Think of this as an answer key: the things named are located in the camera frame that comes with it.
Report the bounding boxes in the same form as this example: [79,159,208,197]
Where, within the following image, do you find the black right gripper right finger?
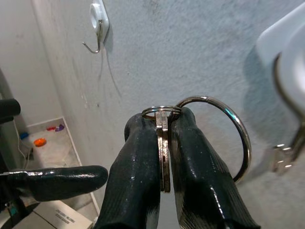
[170,107,262,229]

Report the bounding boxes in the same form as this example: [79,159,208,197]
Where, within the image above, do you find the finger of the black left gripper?
[0,99,21,124]
[7,165,109,202]

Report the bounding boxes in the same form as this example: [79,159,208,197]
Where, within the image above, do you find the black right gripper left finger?
[94,113,162,229]

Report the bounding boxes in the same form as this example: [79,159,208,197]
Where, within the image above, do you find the silver keys with large ring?
[141,95,253,193]

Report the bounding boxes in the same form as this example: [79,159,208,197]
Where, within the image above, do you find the white green cardboard box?
[14,200,93,229]

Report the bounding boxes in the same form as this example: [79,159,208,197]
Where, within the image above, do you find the orange toy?
[33,137,47,147]

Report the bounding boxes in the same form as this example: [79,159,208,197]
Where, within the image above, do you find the thin white cable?
[14,119,35,172]

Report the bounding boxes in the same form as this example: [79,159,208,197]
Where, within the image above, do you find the white wall hook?
[256,2,305,153]
[82,0,111,54]

